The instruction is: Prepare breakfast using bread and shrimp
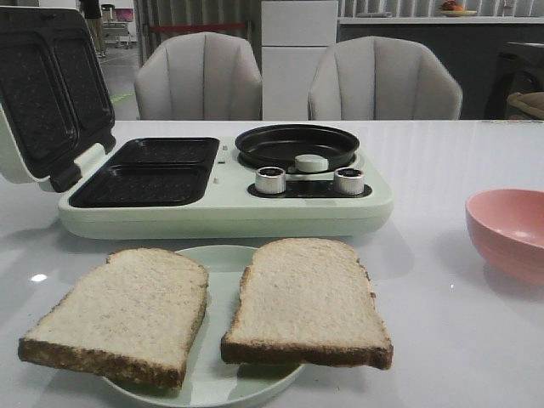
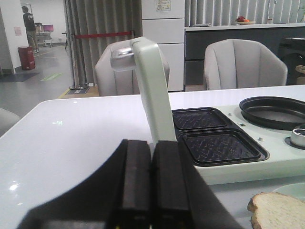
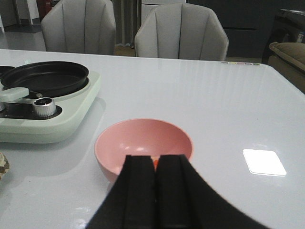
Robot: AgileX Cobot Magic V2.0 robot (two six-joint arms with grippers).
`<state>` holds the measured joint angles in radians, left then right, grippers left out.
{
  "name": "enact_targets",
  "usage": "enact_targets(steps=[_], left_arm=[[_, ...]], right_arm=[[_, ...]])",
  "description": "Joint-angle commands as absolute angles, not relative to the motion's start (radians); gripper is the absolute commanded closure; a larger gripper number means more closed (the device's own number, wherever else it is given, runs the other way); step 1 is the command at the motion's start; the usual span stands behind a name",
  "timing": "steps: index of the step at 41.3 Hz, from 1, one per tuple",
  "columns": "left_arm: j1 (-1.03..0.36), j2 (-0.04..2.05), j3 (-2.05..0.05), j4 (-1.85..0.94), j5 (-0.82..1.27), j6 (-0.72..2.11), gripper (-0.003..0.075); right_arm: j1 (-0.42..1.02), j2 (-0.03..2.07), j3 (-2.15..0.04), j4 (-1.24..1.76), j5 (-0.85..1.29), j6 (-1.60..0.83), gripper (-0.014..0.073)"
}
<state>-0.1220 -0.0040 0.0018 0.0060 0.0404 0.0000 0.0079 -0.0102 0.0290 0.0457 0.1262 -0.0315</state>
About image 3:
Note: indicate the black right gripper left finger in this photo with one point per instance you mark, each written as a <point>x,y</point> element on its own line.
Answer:
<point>130,204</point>

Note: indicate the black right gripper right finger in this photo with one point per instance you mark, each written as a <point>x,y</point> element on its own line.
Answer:
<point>186,201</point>

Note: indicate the orange shrimp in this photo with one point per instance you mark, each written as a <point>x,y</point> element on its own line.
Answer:
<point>155,162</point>

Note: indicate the pink bowl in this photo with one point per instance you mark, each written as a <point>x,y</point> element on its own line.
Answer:
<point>139,137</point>

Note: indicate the bread slice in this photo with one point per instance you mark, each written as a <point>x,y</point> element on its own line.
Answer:
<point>4,165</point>

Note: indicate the mint green breakfast maker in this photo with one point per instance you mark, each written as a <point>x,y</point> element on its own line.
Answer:
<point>19,123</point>

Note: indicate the silver right control knob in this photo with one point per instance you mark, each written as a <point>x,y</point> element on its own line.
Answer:
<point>44,107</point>

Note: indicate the colour dot sticker strip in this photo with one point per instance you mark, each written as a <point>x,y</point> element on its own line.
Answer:
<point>241,63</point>

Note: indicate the black round frying pan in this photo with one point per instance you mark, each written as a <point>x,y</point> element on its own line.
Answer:
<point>51,79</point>

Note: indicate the grey right chair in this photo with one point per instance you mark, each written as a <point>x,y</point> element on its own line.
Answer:
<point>182,31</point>

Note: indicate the grey chair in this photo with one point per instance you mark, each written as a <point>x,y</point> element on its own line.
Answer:
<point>80,26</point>
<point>182,31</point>

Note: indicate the beige sofa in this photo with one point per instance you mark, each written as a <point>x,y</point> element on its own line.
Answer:
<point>288,58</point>

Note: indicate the grey left chair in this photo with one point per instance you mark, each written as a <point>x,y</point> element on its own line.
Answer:
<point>80,26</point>

